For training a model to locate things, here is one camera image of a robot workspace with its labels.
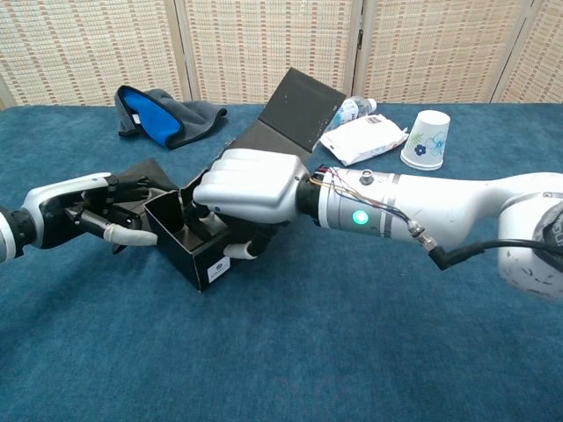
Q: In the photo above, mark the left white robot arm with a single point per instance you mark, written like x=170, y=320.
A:
x=9, y=237

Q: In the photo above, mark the black screen hinge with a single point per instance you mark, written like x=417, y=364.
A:
x=360, y=37

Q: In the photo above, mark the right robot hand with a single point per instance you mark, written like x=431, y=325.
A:
x=250, y=184

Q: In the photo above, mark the beige woven screen panel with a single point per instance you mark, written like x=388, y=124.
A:
x=268, y=39
x=545, y=53
x=88, y=53
x=440, y=44

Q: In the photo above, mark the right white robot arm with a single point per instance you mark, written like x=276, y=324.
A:
x=440, y=206

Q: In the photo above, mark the grey blue beanie hat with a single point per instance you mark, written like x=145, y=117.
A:
x=154, y=116

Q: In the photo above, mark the clear plastic water bottle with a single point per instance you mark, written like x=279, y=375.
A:
x=356, y=107

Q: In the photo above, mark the white floral paper cup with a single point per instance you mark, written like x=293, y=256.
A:
x=429, y=140

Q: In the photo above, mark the black paper box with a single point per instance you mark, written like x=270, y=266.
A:
x=299, y=110

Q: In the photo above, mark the white tissue packet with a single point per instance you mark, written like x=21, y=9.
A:
x=365, y=140

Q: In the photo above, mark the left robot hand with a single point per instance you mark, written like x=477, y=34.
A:
x=66, y=193

